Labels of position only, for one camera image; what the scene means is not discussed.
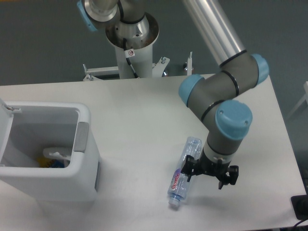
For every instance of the white metal base frame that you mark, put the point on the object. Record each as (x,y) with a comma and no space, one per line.
(158,70)

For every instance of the white plastic wrapper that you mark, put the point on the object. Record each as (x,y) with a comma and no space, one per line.
(62,154)

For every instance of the white frame at right edge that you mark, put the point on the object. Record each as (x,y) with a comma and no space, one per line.
(303,99)

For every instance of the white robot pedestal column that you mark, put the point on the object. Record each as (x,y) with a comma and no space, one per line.
(133,45)

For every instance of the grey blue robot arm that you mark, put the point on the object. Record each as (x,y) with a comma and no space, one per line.
(211,99)

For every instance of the white plastic trash can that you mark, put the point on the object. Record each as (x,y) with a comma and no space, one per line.
(26,128)

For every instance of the black device at edge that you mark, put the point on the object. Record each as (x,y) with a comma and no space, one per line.
(300,206)

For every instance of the yellow blue trash item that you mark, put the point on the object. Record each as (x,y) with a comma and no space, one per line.
(49,163)

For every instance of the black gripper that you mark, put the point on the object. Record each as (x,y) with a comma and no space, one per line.
(212,164)

